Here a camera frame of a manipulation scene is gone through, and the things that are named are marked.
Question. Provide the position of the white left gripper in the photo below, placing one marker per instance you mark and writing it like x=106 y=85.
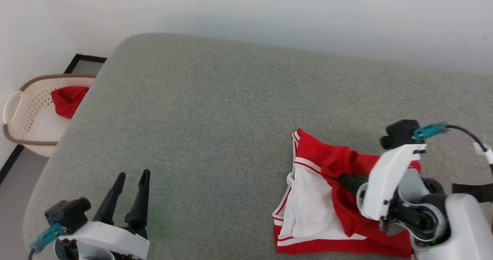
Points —
x=108 y=240

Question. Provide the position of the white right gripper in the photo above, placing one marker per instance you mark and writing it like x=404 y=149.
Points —
x=385 y=183

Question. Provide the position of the red and white shirt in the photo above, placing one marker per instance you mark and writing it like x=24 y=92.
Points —
x=308 y=202

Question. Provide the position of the red garment in basket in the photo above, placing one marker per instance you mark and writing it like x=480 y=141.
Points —
x=67 y=100

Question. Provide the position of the grey fabric sofa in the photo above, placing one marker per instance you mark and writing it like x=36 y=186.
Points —
x=212 y=117

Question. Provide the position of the cream plastic laundry basket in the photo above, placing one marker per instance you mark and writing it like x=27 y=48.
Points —
x=34 y=117

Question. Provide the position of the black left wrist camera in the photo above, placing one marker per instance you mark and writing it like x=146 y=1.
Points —
x=67 y=213

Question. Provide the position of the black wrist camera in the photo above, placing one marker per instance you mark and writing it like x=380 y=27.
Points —
x=67 y=213
x=398 y=133

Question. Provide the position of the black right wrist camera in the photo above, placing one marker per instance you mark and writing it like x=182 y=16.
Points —
x=398 y=133

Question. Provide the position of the teal left camera connector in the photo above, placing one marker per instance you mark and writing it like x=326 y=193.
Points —
x=48 y=235

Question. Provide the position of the teal camera connector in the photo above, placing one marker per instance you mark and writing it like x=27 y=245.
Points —
x=48 y=235
x=429 y=131

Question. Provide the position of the teal right camera connector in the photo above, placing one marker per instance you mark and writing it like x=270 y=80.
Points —
x=429 y=131

